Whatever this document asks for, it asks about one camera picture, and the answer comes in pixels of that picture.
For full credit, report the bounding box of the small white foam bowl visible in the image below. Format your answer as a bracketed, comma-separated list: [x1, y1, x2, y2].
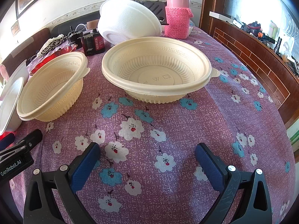
[1, 60, 29, 135]

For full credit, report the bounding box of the large cream plastic bowl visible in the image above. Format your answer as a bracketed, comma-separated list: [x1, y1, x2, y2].
[102, 37, 220, 104]

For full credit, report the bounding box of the large white foam bowl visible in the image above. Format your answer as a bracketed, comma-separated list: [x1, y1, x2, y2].
[97, 0, 162, 45]

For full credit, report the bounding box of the small red gold-rimmed plate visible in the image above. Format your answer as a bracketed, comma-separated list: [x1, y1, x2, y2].
[29, 45, 77, 76]

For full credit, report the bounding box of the maroon armchair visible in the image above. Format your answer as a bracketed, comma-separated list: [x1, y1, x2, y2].
[1, 28, 51, 80]

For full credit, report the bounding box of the leopard print cloth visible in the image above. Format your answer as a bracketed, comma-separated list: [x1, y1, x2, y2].
[36, 34, 66, 57]

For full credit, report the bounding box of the purple floral tablecloth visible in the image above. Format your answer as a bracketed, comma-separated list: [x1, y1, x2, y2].
[10, 29, 295, 223]

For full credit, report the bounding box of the small black device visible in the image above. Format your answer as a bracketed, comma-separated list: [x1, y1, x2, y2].
[67, 30, 83, 49]

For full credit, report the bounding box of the dark jar with cork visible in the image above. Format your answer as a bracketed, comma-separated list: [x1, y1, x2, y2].
[80, 19, 105, 56]

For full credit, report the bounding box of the black leather sofa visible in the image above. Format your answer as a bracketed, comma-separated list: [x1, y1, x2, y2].
[50, 11, 100, 37]

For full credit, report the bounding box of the wooden brick-pattern counter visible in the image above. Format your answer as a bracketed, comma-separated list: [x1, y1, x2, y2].
[209, 18, 298, 128]

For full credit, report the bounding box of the black phone stand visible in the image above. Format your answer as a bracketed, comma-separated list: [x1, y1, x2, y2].
[141, 1, 168, 25]

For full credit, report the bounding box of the white box on counter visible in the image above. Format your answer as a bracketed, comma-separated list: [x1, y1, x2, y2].
[209, 11, 234, 23]

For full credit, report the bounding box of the pink knit-sleeved bottle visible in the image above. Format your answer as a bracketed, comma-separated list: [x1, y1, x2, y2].
[164, 0, 193, 39]

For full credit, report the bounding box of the small wall plaque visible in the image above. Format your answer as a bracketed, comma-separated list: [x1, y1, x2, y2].
[11, 20, 20, 36]

